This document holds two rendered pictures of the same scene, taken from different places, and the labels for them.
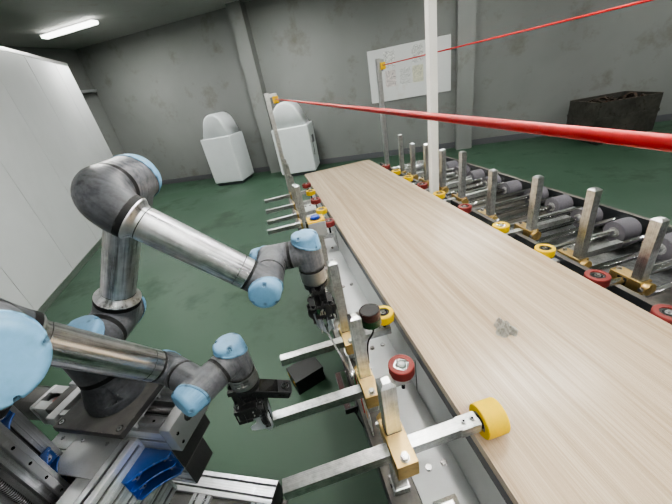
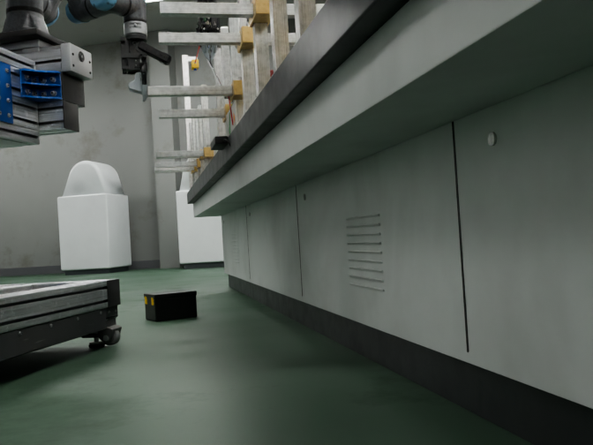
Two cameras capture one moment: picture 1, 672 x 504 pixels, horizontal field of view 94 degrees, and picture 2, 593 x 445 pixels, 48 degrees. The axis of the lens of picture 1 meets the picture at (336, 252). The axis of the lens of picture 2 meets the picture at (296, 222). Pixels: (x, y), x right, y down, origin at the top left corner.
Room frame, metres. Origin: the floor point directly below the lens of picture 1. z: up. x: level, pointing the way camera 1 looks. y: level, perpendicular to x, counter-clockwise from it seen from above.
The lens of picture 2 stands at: (-1.59, -0.01, 0.34)
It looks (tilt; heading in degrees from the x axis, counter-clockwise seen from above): 1 degrees up; 355
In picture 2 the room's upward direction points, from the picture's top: 4 degrees counter-clockwise
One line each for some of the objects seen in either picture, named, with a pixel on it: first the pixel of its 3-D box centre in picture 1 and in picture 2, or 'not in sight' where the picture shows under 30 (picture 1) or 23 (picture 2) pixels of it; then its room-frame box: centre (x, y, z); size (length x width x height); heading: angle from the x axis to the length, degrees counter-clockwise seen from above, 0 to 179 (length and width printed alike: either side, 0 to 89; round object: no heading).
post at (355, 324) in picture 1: (364, 372); (236, 85); (0.69, -0.01, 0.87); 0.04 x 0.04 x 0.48; 8
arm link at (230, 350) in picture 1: (232, 357); (133, 7); (0.60, 0.31, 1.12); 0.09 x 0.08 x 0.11; 142
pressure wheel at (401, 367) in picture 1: (402, 375); not in sight; (0.67, -0.13, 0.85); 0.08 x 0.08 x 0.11
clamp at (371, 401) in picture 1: (368, 383); (239, 92); (0.67, -0.02, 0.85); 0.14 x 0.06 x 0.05; 8
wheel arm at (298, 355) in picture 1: (336, 344); (217, 113); (0.89, 0.06, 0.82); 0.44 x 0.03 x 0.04; 98
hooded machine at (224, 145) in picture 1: (225, 148); (93, 217); (7.69, 2.06, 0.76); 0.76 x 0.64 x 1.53; 74
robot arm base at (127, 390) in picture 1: (109, 380); (26, 26); (0.64, 0.67, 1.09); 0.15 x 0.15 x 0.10
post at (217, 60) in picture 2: (328, 277); (221, 101); (1.20, 0.06, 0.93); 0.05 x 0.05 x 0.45; 8
